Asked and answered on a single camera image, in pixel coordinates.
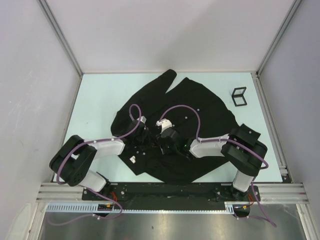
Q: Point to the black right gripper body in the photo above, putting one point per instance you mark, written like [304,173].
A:
[165,148]

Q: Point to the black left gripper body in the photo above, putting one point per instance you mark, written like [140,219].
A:
[144,140]

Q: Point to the black button-up shirt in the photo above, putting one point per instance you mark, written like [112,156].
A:
[189,106]

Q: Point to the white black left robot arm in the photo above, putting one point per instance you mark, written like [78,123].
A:
[73,161]

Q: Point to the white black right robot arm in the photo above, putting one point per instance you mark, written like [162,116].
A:
[241,147]

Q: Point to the white shirt label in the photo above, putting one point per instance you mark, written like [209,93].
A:
[133,159]

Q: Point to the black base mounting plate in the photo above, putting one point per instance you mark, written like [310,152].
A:
[219,192]

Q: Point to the black open display box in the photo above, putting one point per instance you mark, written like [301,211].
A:
[238,96]

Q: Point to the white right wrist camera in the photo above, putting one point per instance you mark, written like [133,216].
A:
[164,124]

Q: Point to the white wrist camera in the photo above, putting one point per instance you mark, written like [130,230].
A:
[142,119]
[164,124]

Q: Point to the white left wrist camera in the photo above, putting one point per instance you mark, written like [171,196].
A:
[142,119]

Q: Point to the white slotted cable duct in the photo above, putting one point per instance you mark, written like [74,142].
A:
[105,208]

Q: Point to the aluminium frame rail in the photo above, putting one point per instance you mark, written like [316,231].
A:
[281,193]

